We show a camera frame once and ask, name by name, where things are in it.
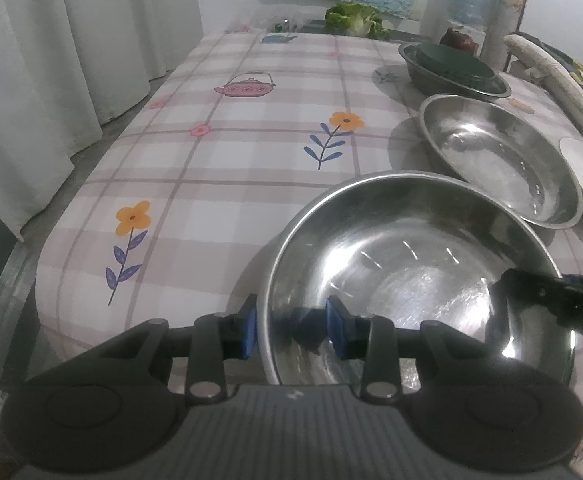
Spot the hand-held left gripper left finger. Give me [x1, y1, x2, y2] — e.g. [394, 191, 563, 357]
[96, 294, 258, 402]

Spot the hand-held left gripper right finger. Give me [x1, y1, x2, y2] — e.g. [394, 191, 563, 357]
[325, 296, 477, 402]

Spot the large stainless steel deep plate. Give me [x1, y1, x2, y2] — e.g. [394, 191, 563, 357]
[418, 94, 583, 229]

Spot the small stainless steel bowl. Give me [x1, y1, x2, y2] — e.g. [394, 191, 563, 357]
[398, 42, 513, 100]
[400, 42, 511, 97]

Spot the green ceramic bowl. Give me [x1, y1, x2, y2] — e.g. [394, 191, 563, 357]
[414, 42, 497, 91]

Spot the checked floral tablecloth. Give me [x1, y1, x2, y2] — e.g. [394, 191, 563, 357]
[36, 30, 583, 461]

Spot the floral paper roll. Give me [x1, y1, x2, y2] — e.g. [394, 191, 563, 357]
[481, 0, 528, 70]

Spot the red onion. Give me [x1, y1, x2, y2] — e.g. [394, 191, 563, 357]
[439, 27, 475, 54]

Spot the green lettuce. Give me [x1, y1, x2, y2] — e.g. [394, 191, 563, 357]
[325, 4, 390, 39]

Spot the white curtain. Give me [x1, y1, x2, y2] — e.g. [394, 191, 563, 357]
[0, 0, 204, 241]

